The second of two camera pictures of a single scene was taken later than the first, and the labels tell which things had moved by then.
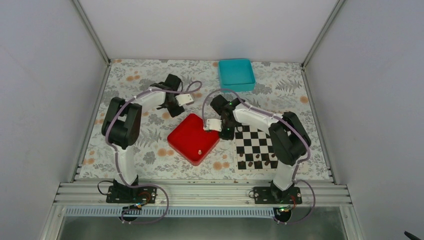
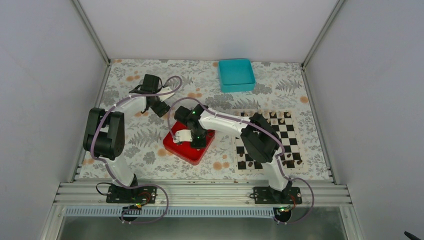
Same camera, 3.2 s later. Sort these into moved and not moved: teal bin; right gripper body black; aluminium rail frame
Moved: right gripper body black
Not moved: teal bin; aluminium rail frame
